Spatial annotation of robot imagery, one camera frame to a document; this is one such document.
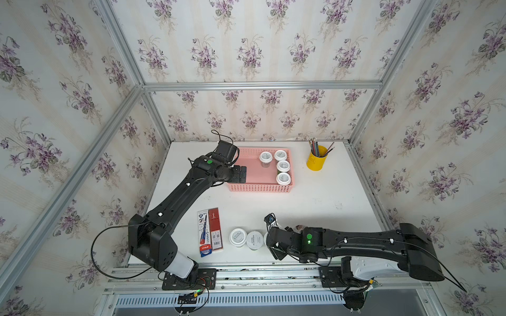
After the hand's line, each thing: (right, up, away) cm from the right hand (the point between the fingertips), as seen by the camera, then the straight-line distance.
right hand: (275, 242), depth 76 cm
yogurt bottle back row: (-2, +34, +28) cm, 44 cm away
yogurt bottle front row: (-15, +1, +2) cm, 15 cm away
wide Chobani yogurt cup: (+11, +4, +6) cm, 13 cm away
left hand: (-15, +26, +5) cm, 31 cm away
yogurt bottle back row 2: (+6, +35, +29) cm, 46 cm away
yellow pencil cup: (+24, +31, +26) cm, 47 cm away
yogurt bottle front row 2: (-8, +1, +1) cm, 8 cm away
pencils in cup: (+23, +40, +23) cm, 51 cm away
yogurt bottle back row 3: (+7, +29, +24) cm, 39 cm away
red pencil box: (-24, -2, +6) cm, 25 cm away
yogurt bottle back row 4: (+6, +23, +20) cm, 31 cm away
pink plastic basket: (-6, +23, +22) cm, 32 cm away
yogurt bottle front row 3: (-5, +8, -16) cm, 19 cm away
